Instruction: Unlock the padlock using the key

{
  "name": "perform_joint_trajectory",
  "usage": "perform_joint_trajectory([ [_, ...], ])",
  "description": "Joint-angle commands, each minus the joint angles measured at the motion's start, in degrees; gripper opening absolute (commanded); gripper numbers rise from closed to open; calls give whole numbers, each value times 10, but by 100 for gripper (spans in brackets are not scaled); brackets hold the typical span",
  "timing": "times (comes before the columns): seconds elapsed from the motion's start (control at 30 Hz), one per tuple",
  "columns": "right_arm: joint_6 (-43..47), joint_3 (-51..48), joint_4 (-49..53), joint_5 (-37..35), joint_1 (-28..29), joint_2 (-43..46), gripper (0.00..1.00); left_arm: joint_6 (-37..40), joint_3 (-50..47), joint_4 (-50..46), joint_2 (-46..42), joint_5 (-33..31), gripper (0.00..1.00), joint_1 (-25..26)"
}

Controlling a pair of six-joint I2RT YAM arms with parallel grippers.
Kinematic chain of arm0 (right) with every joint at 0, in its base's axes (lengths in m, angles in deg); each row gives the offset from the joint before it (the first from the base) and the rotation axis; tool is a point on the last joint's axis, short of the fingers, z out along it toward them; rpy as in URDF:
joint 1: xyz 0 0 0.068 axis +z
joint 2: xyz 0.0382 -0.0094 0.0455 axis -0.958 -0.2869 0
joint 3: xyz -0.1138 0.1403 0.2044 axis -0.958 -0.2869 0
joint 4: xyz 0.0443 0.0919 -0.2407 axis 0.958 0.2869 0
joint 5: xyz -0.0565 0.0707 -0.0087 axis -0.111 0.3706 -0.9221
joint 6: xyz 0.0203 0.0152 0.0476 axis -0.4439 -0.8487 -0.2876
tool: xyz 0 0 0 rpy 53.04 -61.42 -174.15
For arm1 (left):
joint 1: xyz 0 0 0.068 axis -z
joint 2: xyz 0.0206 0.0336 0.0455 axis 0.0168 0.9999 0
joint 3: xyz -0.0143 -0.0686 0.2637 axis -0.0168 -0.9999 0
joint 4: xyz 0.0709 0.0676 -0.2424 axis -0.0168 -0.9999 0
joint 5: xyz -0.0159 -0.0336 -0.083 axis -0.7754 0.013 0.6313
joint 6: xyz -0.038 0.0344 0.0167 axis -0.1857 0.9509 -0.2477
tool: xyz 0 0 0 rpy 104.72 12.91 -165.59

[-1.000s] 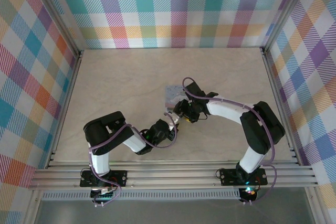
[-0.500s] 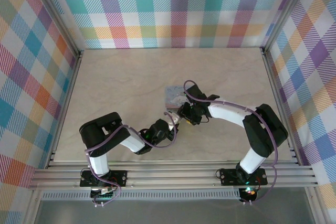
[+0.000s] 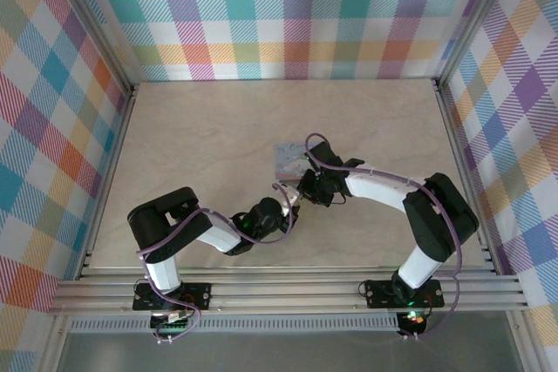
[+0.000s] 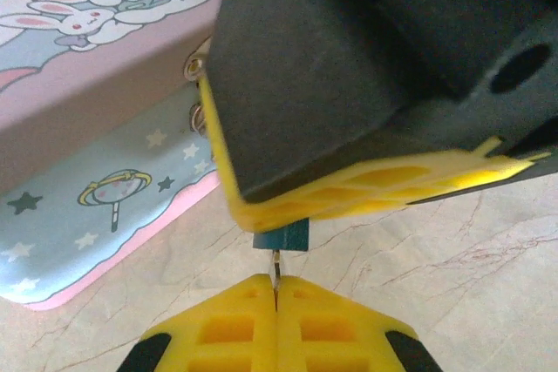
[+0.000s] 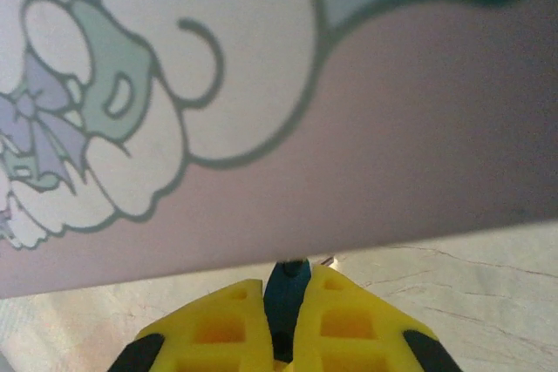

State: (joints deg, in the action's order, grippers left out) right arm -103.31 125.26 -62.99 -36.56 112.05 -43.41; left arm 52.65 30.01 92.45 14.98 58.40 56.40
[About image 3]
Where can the aluminium frame leg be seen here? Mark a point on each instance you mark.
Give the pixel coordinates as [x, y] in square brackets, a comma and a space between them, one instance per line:
[54, 346]
[525, 346]

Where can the pale blue cartoon tin box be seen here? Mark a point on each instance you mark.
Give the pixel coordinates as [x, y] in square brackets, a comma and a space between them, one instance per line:
[288, 163]

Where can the left controller circuit board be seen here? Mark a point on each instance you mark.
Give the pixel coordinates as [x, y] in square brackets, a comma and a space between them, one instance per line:
[168, 324]

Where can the grey metal panel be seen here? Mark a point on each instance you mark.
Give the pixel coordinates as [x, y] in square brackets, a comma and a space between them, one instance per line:
[283, 352]

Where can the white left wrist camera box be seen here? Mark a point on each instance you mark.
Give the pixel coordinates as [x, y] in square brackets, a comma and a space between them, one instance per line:
[290, 198]

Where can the aluminium corner post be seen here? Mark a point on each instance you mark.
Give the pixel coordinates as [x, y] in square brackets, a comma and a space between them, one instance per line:
[89, 19]
[476, 19]

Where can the aluminium frame rails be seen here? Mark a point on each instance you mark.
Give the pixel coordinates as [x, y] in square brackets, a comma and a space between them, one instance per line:
[283, 293]

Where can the aluminium side rail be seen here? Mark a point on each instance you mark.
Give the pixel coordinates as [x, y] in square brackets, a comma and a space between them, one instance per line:
[444, 102]
[130, 99]

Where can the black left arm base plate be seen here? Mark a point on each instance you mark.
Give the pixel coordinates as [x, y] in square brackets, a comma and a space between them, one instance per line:
[196, 295]

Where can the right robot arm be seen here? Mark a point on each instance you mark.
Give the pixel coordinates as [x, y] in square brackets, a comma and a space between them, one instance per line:
[379, 191]

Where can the controller circuit board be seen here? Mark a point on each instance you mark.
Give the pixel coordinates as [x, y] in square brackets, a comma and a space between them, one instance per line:
[168, 324]
[412, 323]

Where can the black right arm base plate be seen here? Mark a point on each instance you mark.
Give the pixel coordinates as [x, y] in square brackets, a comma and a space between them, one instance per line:
[379, 295]

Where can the right controller circuit board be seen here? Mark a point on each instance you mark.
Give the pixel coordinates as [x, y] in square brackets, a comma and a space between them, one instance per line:
[412, 323]

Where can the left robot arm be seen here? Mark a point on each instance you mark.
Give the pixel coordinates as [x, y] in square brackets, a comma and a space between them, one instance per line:
[218, 234]

